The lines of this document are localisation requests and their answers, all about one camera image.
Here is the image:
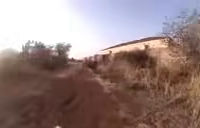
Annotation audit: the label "bare bush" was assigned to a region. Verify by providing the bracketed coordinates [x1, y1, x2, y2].
[161, 7, 200, 73]

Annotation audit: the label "red-brown dirt track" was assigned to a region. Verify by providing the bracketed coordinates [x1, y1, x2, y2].
[0, 62, 146, 128]

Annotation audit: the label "beige building with dark roof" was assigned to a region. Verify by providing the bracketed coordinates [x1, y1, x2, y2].
[94, 35, 173, 64]

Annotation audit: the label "dry grass and weeds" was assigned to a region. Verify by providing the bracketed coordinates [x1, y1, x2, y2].
[82, 48, 200, 128]

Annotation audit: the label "group of green trees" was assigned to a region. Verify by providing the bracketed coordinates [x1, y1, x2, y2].
[20, 39, 73, 70]

